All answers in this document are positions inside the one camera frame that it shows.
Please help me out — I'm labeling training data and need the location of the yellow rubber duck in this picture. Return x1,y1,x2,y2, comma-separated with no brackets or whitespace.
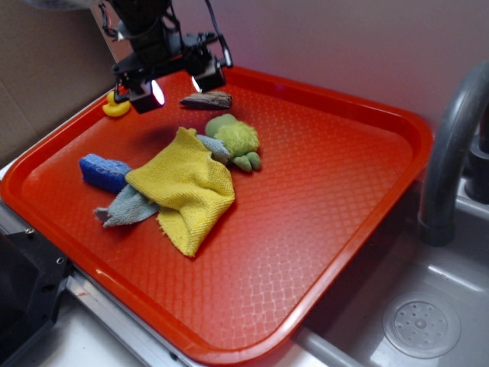
102,91,131,118

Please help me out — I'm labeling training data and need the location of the yellow knit cloth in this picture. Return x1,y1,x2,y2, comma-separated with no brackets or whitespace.
125,128,235,258

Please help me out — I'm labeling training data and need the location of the red plastic tray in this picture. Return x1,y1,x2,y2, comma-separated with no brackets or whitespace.
1,67,433,365

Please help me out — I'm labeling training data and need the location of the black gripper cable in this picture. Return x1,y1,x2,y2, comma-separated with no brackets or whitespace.
204,0,235,69

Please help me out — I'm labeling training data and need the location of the black metal bracket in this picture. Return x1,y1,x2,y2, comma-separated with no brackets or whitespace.
1,232,70,366

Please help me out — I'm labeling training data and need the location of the blue sponge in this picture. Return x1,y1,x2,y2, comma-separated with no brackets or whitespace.
79,154,131,193

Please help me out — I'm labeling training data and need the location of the green plush toy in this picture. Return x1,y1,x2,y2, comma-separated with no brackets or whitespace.
205,114,261,173

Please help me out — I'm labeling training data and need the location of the grey toy sink basin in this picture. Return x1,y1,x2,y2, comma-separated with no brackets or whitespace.
294,188,488,366

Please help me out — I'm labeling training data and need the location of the round sink drain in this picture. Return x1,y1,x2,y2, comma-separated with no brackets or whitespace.
382,292,461,359

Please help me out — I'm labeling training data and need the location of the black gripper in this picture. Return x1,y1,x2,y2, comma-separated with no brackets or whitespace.
112,17,226,114

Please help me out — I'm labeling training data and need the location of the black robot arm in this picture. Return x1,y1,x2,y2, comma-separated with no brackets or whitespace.
99,1,233,114

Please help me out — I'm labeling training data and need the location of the cardboard panel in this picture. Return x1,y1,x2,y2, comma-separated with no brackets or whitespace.
1,1,114,166

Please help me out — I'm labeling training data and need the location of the dark faucet handle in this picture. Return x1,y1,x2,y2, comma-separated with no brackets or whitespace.
465,112,488,204

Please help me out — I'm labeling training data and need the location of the light blue cloth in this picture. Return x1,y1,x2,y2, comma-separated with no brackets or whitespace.
94,135,231,228

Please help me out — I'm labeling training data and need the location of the brown wood chip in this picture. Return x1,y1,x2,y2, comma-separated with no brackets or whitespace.
179,92,232,110

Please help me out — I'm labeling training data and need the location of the grey faucet spout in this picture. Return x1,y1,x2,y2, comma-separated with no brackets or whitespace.
418,61,488,246

